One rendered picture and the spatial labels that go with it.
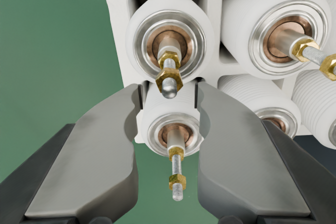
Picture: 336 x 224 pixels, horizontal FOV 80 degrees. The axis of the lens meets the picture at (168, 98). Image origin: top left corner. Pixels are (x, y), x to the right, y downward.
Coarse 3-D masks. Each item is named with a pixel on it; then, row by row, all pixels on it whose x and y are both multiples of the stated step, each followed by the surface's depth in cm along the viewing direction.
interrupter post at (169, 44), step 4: (164, 40) 20; (168, 40) 19; (172, 40) 20; (176, 40) 20; (160, 44) 20; (164, 44) 18; (168, 44) 18; (172, 44) 18; (176, 44) 19; (160, 48) 18; (164, 48) 18; (168, 48) 18; (172, 48) 18; (176, 48) 18; (160, 52) 18; (180, 52) 18; (180, 56) 18; (180, 60) 19
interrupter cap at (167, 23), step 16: (160, 16) 19; (176, 16) 19; (144, 32) 20; (160, 32) 20; (176, 32) 20; (192, 32) 20; (144, 48) 21; (192, 48) 21; (144, 64) 22; (192, 64) 22
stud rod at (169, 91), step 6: (168, 60) 16; (168, 66) 15; (174, 66) 16; (168, 78) 13; (162, 84) 13; (168, 84) 13; (174, 84) 13; (162, 90) 13; (168, 90) 13; (174, 90) 13; (168, 96) 13; (174, 96) 13
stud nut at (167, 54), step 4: (164, 52) 17; (168, 52) 17; (172, 52) 17; (176, 52) 17; (160, 56) 17; (164, 56) 17; (168, 56) 17; (172, 56) 17; (176, 56) 17; (160, 60) 17; (176, 60) 17; (160, 64) 17; (176, 64) 17; (176, 68) 17
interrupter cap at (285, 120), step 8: (256, 112) 24; (264, 112) 25; (272, 112) 25; (280, 112) 25; (288, 112) 24; (272, 120) 26; (280, 120) 25; (288, 120) 25; (296, 120) 25; (280, 128) 26; (288, 128) 26; (296, 128) 26
